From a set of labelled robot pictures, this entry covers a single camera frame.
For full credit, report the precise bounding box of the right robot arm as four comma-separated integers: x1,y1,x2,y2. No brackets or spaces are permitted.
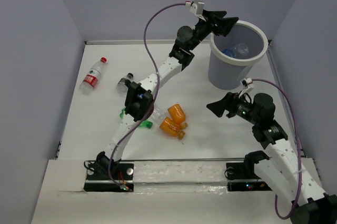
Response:
206,92,336,223

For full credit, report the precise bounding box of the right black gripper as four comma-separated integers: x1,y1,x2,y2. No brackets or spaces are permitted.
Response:
205,91,259,125

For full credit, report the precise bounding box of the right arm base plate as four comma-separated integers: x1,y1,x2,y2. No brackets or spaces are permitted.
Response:
224,162,271,192

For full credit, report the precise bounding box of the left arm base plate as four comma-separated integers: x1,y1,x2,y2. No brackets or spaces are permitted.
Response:
84,160,134,192

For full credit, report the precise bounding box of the orange bottle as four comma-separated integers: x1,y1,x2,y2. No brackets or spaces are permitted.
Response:
160,117,185,140
168,104,188,129

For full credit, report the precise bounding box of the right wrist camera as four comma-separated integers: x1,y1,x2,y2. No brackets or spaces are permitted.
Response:
239,78,254,98

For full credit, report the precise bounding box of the red label water bottle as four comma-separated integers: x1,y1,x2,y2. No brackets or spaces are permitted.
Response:
80,57,107,95

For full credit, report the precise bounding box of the green plastic bottle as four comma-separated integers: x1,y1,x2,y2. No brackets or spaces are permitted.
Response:
119,108,153,129

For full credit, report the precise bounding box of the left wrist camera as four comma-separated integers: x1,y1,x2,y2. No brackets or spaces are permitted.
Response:
185,0,205,21

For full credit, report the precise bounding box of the blue label bottle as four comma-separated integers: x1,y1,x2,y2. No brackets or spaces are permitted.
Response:
143,103,164,124
222,43,249,59

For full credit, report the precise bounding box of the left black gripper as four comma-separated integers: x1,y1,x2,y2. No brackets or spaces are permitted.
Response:
187,9,237,51

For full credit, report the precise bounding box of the black cap clear bottle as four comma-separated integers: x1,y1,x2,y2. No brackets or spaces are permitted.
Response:
116,73,134,95

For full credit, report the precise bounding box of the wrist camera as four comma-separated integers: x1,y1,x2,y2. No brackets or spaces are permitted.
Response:
185,0,205,21
239,78,254,98

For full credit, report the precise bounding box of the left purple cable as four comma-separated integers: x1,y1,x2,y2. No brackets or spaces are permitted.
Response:
107,2,193,190

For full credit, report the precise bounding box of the white round bin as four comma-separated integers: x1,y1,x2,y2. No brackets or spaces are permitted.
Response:
208,21,268,90

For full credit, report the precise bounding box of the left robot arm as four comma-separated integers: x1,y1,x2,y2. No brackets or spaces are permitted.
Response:
94,10,239,179

